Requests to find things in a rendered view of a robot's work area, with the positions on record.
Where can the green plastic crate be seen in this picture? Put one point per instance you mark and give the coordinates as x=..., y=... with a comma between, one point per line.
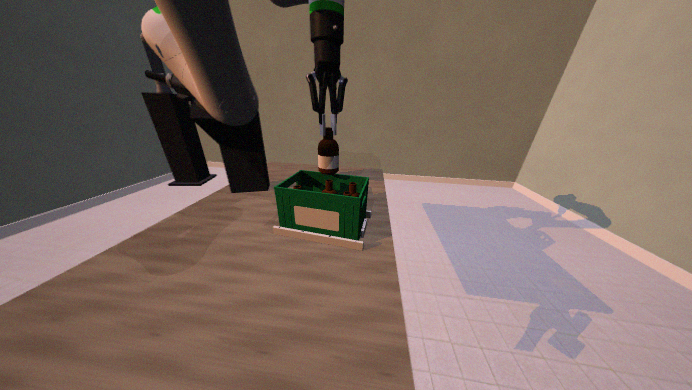
x=313, y=211

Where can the brown glass bottle with cream label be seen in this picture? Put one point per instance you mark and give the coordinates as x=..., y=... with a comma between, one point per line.
x=328, y=154

